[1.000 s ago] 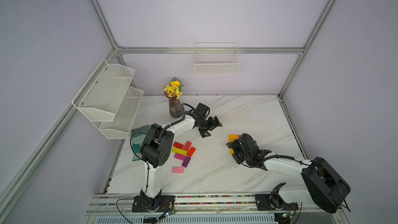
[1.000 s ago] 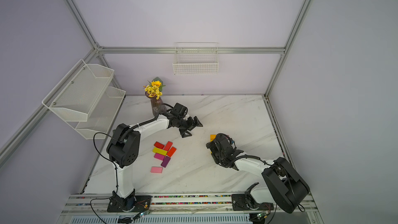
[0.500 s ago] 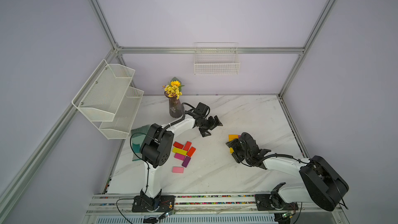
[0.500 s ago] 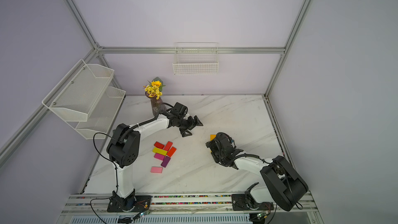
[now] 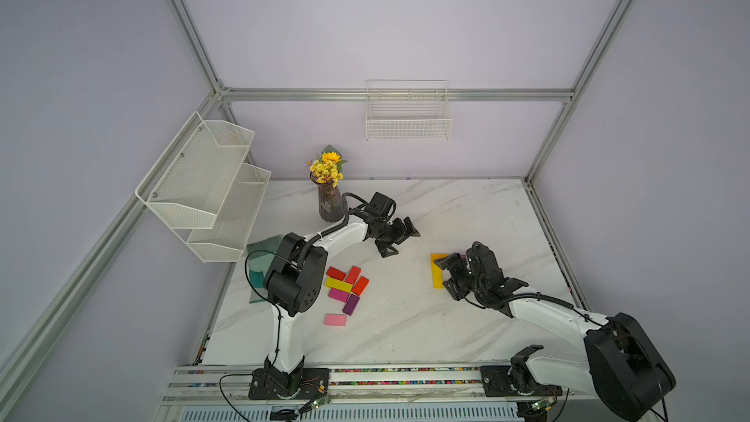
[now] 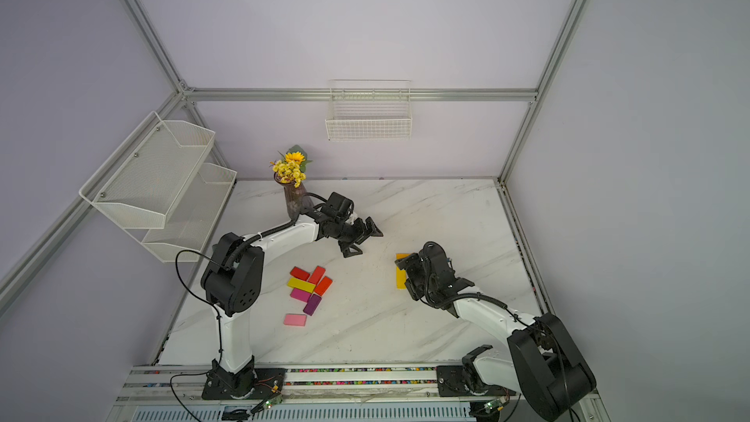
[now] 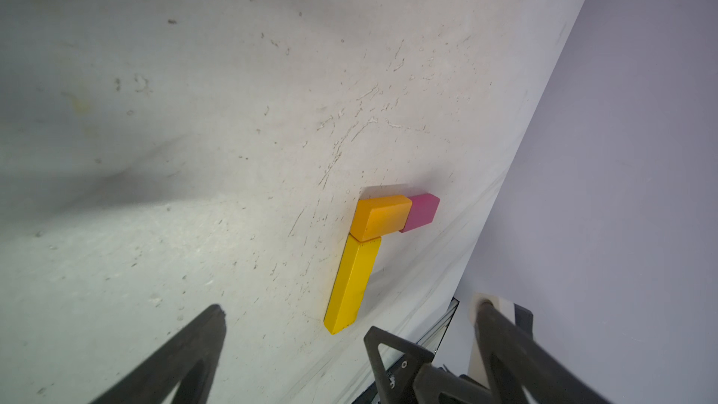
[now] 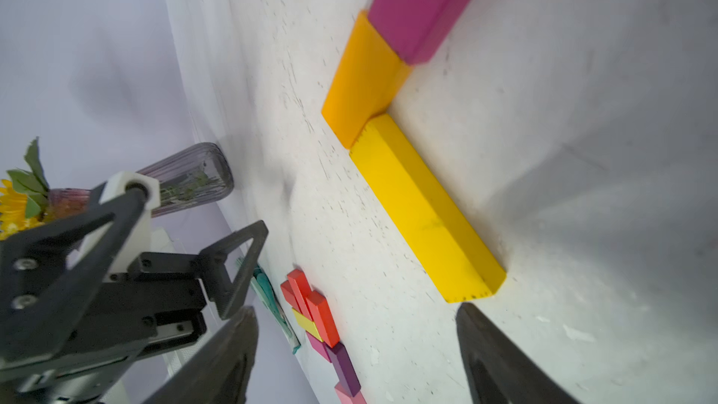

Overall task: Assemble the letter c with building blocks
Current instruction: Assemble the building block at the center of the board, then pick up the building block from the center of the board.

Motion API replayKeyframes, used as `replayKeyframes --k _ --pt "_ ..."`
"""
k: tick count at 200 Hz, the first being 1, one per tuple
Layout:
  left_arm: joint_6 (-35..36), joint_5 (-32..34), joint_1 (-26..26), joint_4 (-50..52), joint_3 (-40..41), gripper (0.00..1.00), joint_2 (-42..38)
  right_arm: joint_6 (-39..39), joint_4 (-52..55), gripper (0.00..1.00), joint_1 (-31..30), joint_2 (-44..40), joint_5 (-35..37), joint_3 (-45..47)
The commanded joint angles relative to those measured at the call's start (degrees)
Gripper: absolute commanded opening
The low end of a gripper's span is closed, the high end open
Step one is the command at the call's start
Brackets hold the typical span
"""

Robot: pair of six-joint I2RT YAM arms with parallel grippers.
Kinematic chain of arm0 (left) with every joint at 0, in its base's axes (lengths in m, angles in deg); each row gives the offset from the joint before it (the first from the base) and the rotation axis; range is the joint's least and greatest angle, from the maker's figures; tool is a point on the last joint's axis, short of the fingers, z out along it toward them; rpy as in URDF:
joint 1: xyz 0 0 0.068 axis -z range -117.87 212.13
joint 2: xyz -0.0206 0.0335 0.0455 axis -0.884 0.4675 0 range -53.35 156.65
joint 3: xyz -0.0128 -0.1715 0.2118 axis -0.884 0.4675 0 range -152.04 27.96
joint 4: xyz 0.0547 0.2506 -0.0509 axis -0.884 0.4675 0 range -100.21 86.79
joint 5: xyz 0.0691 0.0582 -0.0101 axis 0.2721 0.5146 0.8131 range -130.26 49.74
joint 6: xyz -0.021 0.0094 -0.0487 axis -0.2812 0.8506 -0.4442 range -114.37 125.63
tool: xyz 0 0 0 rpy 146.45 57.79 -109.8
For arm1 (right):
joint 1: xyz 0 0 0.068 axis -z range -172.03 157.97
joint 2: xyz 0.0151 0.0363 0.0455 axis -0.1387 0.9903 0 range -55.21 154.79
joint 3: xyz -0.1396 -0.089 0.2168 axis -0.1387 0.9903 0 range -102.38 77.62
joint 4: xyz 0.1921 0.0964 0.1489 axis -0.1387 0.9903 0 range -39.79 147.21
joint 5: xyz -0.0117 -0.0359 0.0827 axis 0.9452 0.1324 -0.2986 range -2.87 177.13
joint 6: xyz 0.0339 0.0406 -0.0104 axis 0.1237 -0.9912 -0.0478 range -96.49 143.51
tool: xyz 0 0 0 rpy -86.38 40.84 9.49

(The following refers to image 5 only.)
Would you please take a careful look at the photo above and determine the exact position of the aluminium frame back bar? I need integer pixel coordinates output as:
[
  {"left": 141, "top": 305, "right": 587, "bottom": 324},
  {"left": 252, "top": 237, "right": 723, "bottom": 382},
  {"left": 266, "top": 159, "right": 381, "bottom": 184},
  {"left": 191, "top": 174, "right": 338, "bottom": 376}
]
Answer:
[{"left": 222, "top": 88, "right": 574, "bottom": 102}]

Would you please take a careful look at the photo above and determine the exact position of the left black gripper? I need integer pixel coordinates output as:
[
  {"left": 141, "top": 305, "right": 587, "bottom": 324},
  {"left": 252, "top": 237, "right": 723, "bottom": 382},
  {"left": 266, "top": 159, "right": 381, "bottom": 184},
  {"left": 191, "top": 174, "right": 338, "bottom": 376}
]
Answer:
[{"left": 374, "top": 216, "right": 419, "bottom": 259}]

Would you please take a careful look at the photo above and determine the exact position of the white wire wall basket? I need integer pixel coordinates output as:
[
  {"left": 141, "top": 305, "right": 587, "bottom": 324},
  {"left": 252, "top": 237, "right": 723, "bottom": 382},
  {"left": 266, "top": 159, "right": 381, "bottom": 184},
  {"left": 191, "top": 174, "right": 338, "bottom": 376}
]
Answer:
[{"left": 365, "top": 79, "right": 453, "bottom": 142}]

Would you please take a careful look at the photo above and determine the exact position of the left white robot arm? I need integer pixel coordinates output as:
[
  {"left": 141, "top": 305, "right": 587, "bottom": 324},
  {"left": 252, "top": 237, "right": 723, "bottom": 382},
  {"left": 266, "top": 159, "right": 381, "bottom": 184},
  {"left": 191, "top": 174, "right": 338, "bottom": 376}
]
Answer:
[{"left": 238, "top": 193, "right": 420, "bottom": 387}]

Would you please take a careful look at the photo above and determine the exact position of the red block right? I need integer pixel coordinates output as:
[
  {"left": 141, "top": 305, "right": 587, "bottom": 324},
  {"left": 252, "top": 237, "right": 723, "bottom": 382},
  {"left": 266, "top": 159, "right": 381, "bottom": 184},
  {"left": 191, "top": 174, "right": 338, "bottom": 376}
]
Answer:
[{"left": 352, "top": 277, "right": 369, "bottom": 296}]

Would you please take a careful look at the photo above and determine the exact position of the purple block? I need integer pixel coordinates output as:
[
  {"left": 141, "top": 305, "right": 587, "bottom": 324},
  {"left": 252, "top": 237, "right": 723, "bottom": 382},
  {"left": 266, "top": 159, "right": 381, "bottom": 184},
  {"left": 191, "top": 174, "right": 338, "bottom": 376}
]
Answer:
[{"left": 342, "top": 294, "right": 361, "bottom": 316}]

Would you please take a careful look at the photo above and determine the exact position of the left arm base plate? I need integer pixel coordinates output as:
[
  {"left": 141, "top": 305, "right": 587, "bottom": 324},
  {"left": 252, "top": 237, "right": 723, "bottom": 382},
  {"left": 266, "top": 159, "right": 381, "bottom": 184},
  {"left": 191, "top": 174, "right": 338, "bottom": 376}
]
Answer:
[{"left": 248, "top": 367, "right": 331, "bottom": 401}]

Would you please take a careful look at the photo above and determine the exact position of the red block middle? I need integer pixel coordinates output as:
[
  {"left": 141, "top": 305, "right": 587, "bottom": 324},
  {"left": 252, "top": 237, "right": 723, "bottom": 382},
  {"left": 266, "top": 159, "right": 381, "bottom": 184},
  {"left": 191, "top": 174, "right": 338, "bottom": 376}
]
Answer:
[{"left": 345, "top": 266, "right": 361, "bottom": 285}]

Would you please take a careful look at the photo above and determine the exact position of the yellow block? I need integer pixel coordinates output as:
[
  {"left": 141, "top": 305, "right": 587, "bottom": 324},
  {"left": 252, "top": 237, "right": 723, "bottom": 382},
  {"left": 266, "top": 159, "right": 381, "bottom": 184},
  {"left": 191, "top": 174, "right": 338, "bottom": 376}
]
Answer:
[
  {"left": 324, "top": 277, "right": 353, "bottom": 294},
  {"left": 431, "top": 263, "right": 445, "bottom": 290}
]

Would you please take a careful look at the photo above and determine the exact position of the white two-tier mesh shelf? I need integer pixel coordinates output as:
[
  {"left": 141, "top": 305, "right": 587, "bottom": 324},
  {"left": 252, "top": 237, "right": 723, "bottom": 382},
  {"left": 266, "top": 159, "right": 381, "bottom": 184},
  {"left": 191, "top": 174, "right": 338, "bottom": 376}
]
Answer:
[{"left": 135, "top": 113, "right": 271, "bottom": 263}]

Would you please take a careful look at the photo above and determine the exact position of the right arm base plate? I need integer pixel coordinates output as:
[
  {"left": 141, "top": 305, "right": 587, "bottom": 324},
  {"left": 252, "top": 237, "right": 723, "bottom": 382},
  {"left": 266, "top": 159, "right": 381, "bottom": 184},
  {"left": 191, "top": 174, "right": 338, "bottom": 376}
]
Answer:
[{"left": 480, "top": 365, "right": 564, "bottom": 398}]

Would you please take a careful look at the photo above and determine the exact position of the yellow flower bouquet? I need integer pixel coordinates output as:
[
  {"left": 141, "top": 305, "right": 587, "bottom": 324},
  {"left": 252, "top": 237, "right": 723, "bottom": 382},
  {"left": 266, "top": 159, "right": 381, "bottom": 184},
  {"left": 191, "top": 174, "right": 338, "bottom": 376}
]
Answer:
[{"left": 307, "top": 145, "right": 348, "bottom": 188}]

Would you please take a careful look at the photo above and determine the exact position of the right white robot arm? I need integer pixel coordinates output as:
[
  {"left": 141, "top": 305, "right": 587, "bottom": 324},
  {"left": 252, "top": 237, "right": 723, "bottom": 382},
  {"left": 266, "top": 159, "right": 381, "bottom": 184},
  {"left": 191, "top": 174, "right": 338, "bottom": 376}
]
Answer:
[{"left": 432, "top": 241, "right": 677, "bottom": 421}]

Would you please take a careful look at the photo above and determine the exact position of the red block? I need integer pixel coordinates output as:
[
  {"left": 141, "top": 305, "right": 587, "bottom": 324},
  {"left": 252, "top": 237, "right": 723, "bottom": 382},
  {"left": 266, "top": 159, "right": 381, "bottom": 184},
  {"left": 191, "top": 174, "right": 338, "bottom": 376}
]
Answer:
[
  {"left": 326, "top": 267, "right": 347, "bottom": 281},
  {"left": 352, "top": 277, "right": 369, "bottom": 296},
  {"left": 345, "top": 266, "right": 361, "bottom": 285}
]

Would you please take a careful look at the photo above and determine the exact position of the magenta block in pile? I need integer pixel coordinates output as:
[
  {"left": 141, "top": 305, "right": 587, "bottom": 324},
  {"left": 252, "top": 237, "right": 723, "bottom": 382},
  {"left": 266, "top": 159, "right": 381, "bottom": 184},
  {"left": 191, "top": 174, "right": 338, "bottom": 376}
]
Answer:
[{"left": 328, "top": 288, "right": 350, "bottom": 303}]

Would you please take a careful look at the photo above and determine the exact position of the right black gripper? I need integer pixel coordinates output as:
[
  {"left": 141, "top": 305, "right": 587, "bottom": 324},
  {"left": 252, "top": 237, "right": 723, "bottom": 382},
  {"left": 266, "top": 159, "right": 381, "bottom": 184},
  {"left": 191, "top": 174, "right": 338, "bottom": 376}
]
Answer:
[{"left": 434, "top": 251, "right": 486, "bottom": 298}]

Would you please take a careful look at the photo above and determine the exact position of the orange block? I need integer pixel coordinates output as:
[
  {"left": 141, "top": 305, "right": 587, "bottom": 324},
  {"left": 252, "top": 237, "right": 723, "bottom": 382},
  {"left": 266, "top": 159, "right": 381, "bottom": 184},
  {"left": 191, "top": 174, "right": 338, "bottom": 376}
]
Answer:
[{"left": 430, "top": 254, "right": 449, "bottom": 263}]

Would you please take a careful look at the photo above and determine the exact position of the red block upper left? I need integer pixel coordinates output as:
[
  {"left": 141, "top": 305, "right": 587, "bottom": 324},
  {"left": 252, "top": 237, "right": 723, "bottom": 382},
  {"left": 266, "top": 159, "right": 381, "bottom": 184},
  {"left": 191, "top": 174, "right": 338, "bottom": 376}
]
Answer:
[{"left": 326, "top": 267, "right": 347, "bottom": 281}]

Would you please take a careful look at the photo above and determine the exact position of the dark glass vase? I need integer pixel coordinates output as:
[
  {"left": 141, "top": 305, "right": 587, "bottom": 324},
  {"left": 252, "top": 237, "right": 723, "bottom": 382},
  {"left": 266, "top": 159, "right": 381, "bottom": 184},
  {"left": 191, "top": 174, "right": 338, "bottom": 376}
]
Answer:
[{"left": 318, "top": 182, "right": 347, "bottom": 223}]

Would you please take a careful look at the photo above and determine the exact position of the pink block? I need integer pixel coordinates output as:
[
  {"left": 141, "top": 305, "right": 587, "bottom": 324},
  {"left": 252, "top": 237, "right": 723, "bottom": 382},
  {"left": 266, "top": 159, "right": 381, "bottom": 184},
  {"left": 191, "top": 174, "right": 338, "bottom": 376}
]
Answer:
[{"left": 324, "top": 314, "right": 348, "bottom": 327}]

